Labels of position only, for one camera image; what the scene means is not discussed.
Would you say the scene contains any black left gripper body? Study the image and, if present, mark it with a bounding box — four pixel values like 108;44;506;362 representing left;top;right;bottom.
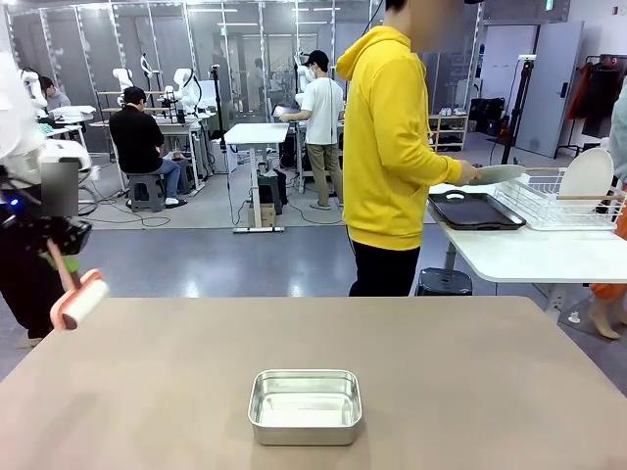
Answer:
0;216;93;257

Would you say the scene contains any pink lint roller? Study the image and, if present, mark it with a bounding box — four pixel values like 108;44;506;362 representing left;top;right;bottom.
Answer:
46;238;110;332

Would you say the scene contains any dark brown serving tray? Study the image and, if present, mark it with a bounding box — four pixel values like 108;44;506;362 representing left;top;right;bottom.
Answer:
427;190;529;232

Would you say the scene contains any grey plastic stool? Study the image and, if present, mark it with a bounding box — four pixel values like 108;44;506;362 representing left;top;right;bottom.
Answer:
125;171;167;213

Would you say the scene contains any white cluttered desk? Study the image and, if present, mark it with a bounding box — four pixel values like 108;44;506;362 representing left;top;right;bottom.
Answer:
41;105;99;167

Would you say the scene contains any seated person in grey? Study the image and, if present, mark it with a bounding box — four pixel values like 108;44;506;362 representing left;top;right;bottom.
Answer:
41;76;72;112

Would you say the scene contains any seated person in black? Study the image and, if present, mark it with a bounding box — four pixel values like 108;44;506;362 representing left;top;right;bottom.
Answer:
108;86;190;210

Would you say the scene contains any wooden-top workbench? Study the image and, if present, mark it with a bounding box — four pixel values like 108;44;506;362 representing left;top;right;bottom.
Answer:
90;87;205;197

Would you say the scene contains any cardboard box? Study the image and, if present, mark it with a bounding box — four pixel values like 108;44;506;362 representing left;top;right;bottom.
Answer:
247;202;277;229

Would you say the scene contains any white standing desk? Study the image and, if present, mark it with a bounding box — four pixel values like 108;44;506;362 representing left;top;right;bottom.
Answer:
223;121;291;234

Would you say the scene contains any rectangular metal container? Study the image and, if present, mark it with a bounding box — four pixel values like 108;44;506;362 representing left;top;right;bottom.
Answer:
247;368;364;447

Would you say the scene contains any person in white t-shirt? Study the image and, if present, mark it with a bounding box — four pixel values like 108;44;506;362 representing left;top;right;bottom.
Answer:
279;48;347;212

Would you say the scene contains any person in yellow hoodie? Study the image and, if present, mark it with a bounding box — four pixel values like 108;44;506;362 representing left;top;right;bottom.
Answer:
335;0;484;299

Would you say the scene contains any black round stool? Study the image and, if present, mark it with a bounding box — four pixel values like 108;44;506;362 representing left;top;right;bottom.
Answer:
414;267;474;298

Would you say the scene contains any wooden shoe shelf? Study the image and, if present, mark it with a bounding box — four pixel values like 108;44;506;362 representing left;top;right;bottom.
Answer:
428;107;470;153

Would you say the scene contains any white side table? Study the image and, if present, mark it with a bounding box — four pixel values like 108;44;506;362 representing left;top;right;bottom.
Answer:
427;181;627;314

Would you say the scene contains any tall black light tripod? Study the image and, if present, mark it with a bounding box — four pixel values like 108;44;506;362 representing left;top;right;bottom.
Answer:
499;54;539;165

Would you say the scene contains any figure in orange skirt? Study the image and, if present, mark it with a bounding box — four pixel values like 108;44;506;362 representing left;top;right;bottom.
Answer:
589;80;627;341

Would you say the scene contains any clothes rack with garments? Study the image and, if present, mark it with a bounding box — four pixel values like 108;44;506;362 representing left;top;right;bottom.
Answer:
555;53;627;161

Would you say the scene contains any black camera tripod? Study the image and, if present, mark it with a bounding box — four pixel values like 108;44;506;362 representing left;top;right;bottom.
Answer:
209;63;231;153

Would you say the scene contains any white wire dish rack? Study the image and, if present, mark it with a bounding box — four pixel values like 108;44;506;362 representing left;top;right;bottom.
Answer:
493;165;627;232

